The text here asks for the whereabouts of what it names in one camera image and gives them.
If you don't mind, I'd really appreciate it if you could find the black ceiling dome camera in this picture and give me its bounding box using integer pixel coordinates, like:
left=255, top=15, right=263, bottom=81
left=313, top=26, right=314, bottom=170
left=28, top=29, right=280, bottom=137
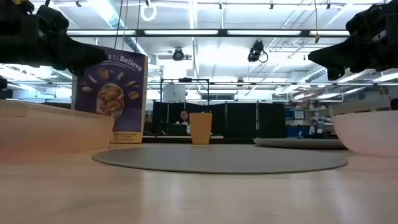
left=172, top=47, right=185, bottom=62

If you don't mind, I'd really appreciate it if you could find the pale pink bowl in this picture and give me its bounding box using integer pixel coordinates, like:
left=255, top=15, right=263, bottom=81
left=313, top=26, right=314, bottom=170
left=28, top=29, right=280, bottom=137
left=332, top=110, right=398, bottom=158

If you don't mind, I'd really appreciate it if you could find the blue storage bin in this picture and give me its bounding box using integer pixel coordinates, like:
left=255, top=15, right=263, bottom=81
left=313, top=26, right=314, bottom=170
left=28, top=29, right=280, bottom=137
left=286, top=126, right=312, bottom=138

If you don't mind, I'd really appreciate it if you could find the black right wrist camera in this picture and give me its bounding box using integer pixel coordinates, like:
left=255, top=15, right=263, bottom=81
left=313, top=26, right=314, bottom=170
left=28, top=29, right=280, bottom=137
left=345, top=2, right=389, bottom=34

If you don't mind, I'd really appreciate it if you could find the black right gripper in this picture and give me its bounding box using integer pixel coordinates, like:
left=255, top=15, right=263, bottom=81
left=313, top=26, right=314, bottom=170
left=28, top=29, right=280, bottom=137
left=307, top=18, right=398, bottom=81

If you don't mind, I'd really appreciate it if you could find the white hanging ring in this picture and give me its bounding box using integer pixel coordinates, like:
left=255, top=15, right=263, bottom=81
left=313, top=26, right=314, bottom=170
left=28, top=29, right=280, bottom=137
left=140, top=2, right=158, bottom=22

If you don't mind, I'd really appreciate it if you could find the person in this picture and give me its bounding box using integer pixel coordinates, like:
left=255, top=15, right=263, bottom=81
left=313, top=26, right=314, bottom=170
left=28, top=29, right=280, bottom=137
left=175, top=110, right=191, bottom=134

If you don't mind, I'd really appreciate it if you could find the grey plate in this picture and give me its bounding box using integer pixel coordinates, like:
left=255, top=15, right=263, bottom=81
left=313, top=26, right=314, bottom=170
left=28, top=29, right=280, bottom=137
left=253, top=138, right=346, bottom=150

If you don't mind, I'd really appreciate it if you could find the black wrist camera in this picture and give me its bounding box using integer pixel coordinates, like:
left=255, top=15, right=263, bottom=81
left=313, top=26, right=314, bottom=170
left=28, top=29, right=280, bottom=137
left=35, top=4, right=70, bottom=35
left=345, top=2, right=389, bottom=34

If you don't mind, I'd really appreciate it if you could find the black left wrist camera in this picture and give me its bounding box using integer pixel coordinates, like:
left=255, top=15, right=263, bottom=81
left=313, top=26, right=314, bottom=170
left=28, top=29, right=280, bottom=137
left=35, top=4, right=70, bottom=35

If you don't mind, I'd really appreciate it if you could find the small orange cup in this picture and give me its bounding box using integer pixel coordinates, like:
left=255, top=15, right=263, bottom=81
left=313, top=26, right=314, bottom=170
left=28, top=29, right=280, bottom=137
left=188, top=112, right=214, bottom=146

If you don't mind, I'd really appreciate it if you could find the round grey placemat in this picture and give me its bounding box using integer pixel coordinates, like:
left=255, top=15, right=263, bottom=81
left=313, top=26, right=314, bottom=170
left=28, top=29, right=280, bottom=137
left=91, top=145, right=348, bottom=174

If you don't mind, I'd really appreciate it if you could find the yellow hanging cable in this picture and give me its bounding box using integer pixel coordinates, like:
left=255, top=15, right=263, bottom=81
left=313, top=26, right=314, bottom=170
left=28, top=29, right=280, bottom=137
left=313, top=0, right=321, bottom=44

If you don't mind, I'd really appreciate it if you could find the purple raisin cereal box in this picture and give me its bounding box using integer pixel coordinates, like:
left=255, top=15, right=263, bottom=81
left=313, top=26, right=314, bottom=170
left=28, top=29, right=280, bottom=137
left=71, top=46, right=149, bottom=144

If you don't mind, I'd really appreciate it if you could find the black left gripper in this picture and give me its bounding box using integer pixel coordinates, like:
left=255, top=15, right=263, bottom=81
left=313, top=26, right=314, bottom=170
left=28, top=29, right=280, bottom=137
left=0, top=14, right=108, bottom=77

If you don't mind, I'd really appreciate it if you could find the black ceiling-mounted camera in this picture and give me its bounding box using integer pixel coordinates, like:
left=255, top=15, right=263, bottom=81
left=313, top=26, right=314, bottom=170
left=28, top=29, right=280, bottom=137
left=248, top=39, right=269, bottom=63

